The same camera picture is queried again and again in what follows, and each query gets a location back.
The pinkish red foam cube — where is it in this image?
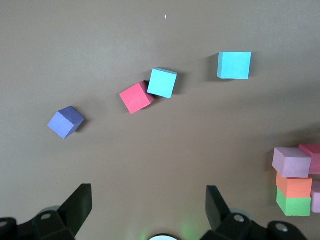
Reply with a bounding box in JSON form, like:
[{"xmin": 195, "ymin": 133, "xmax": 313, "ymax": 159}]
[
  {"xmin": 119, "ymin": 80, "xmax": 155, "ymax": 115},
  {"xmin": 298, "ymin": 143, "xmax": 320, "ymax": 176}
]

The orange foam cube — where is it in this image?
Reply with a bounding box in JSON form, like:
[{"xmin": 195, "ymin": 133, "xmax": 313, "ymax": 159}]
[{"xmin": 275, "ymin": 172, "xmax": 313, "ymax": 199}]

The mauve pink foam cube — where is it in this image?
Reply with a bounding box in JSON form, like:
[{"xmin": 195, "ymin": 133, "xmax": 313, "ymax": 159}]
[{"xmin": 311, "ymin": 181, "xmax": 320, "ymax": 214}]

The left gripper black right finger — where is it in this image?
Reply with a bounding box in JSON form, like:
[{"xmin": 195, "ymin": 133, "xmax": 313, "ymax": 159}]
[{"xmin": 201, "ymin": 185, "xmax": 267, "ymax": 240}]

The green foam cube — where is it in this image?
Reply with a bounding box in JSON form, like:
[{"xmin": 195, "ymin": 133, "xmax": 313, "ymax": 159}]
[{"xmin": 276, "ymin": 187, "xmax": 312, "ymax": 217}]

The cyan foam cube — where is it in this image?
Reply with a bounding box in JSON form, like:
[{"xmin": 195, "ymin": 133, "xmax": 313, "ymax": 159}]
[
  {"xmin": 216, "ymin": 51, "xmax": 252, "ymax": 80},
  {"xmin": 146, "ymin": 67, "xmax": 178, "ymax": 99}
]

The violet foam cube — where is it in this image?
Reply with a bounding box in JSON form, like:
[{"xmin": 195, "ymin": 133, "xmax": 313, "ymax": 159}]
[{"xmin": 47, "ymin": 105, "xmax": 85, "ymax": 140}]

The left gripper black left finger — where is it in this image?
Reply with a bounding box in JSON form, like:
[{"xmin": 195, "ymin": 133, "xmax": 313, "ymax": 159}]
[{"xmin": 17, "ymin": 183, "xmax": 93, "ymax": 240}]

